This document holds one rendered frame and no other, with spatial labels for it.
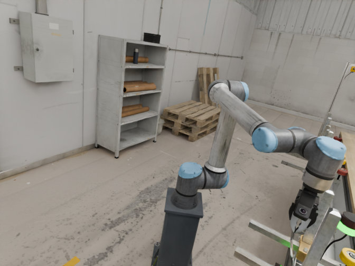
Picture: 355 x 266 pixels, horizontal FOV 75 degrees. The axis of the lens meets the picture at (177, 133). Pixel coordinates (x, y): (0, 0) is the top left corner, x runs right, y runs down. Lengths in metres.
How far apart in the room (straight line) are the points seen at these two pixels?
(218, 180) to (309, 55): 7.22
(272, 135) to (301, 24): 7.84
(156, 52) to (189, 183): 2.59
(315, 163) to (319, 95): 7.62
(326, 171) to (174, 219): 1.03
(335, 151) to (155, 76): 3.17
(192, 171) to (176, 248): 0.60
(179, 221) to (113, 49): 2.17
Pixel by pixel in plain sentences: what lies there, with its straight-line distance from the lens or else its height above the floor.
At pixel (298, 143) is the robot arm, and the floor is 1.33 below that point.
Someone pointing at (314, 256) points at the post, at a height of 0.99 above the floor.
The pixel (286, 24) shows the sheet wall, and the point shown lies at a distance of 8.67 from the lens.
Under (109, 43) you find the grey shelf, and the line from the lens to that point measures 3.11.
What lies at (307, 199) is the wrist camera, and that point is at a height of 1.17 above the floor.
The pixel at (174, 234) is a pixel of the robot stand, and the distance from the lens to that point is 1.73.
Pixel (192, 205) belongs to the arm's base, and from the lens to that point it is 1.61.
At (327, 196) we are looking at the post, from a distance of 1.20.
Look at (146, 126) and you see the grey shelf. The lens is 4.01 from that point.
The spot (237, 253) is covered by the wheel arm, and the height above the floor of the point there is 0.86.
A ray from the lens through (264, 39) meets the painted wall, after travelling 8.73.
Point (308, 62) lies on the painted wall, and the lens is 8.48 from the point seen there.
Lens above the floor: 1.60
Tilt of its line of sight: 21 degrees down
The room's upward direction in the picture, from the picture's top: 9 degrees clockwise
